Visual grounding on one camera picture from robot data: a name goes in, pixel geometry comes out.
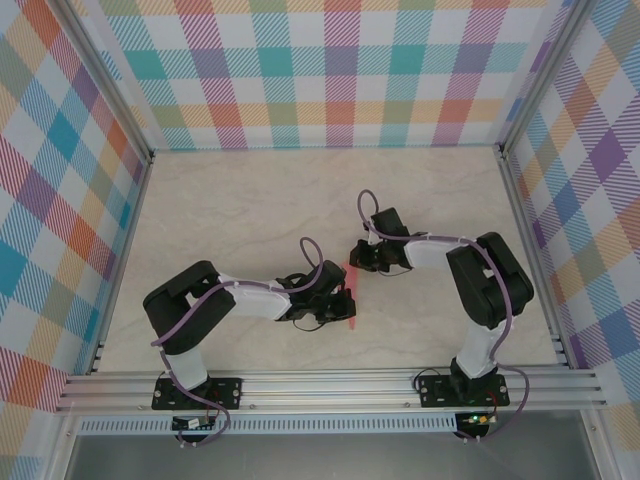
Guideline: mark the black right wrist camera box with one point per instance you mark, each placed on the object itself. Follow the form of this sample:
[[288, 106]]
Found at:
[[365, 257]]

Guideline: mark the aluminium mounting rail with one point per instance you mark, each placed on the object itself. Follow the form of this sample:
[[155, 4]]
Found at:
[[325, 390]]

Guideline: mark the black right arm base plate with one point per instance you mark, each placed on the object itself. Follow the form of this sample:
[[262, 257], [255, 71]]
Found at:
[[435, 390]]

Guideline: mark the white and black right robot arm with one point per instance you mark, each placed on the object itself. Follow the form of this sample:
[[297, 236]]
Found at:
[[485, 285]]

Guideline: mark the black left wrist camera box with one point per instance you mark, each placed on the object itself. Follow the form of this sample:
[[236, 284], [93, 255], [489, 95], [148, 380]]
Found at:
[[330, 307]]

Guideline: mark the aluminium frame post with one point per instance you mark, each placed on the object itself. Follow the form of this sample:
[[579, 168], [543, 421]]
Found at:
[[537, 75], [115, 75]]

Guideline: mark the pink cloth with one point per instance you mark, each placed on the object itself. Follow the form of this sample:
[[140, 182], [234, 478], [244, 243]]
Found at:
[[352, 277]]

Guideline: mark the small circuit board with light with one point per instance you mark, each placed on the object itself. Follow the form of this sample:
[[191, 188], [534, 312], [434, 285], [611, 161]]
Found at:
[[477, 419]]

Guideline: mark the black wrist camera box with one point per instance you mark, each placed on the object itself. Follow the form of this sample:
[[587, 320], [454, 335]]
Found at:
[[330, 307], [365, 257]]

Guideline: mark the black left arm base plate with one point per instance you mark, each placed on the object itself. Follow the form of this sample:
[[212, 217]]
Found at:
[[227, 390]]

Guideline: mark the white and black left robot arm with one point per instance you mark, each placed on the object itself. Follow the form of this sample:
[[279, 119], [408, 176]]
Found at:
[[185, 320]]

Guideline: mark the aluminium table side rail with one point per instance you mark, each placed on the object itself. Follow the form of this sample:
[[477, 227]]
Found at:
[[121, 265], [532, 265]]

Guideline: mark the grey metal panel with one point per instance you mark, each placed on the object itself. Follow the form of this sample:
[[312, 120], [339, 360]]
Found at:
[[325, 460]]

